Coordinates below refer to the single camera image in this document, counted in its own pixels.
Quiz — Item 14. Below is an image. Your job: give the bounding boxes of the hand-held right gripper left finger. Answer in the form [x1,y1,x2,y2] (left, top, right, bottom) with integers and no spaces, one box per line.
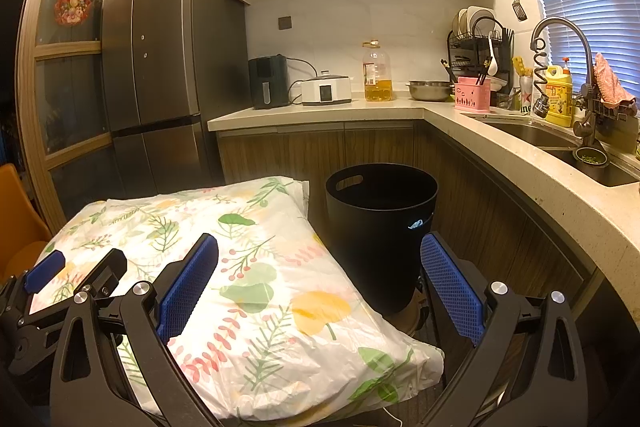
[49,233,221,427]

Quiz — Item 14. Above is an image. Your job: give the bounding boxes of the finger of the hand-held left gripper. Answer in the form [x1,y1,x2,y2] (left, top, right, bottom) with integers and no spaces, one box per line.
[0,249,67,308]
[17,248,128,333]

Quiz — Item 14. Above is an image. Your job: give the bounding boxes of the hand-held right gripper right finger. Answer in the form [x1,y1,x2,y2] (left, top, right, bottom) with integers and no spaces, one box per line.
[420,231,588,427]

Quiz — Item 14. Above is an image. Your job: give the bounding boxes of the black trash bin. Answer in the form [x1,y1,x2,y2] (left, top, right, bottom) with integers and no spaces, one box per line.
[325,163,440,315]

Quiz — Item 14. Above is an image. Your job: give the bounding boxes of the orange chair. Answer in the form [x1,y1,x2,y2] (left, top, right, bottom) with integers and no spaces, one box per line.
[0,163,51,285]

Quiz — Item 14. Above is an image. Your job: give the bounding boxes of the floral tablecloth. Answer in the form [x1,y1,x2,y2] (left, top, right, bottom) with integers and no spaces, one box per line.
[27,176,446,423]

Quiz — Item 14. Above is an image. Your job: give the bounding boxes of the beige kitchen countertop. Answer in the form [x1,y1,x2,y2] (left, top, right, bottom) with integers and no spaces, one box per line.
[207,99,640,278]

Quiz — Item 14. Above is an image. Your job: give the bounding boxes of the steel sink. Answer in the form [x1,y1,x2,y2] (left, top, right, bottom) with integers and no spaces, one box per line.
[475,114,640,188]

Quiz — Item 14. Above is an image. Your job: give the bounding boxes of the wooden lower cabinet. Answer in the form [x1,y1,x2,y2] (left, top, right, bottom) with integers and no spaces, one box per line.
[217,119,596,308]

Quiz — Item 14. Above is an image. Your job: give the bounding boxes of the sink strainer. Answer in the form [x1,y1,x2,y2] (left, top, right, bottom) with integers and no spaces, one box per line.
[572,146,610,168]

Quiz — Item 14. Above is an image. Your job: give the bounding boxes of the wooden glass door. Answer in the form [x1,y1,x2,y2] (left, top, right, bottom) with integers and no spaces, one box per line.
[15,0,141,233]

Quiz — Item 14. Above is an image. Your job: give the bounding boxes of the pink utensil holder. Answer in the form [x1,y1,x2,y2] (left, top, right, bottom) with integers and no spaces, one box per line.
[454,77,492,112]

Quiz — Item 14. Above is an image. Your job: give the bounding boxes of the steel bowl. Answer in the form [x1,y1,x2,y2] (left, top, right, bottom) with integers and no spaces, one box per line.
[406,80,455,102]

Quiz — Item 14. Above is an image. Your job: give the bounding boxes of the white drink can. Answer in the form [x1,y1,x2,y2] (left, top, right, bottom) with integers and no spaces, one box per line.
[518,76,535,115]

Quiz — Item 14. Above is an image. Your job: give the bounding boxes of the black air fryer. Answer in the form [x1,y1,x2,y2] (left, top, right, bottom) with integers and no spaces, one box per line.
[248,55,291,110]

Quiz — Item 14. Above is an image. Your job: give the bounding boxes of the yellow detergent bottle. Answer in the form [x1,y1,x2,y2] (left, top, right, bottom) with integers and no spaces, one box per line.
[545,58,573,128]

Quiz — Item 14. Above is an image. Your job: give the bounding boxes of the cooking oil bottle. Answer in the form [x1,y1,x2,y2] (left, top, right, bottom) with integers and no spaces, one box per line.
[362,39,396,102]

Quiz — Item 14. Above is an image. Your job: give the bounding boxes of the dark grey refrigerator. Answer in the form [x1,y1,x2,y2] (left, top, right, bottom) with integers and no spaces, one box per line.
[101,0,249,202]

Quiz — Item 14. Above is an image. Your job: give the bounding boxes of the white rice cooker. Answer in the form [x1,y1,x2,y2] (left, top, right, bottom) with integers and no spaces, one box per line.
[301,74,353,106]

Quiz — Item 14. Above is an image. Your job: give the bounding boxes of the black sink caddy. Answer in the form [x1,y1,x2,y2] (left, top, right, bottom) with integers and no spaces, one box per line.
[575,84,640,122]

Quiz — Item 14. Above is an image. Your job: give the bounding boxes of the black dish rack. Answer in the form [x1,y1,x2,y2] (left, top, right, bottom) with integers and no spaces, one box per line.
[446,18,514,108]

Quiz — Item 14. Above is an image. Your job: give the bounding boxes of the pink dishcloth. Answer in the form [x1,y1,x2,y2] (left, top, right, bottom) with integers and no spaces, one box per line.
[593,53,636,102]

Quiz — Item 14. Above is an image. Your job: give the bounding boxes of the red round door decoration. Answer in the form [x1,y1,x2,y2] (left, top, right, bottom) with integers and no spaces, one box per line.
[54,0,95,26]

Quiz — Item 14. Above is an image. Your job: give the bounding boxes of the steel faucet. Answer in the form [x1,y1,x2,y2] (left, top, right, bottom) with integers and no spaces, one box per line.
[530,17,596,148]

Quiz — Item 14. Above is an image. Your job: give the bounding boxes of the black power cable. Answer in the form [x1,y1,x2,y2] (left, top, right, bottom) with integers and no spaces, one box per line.
[285,57,314,105]

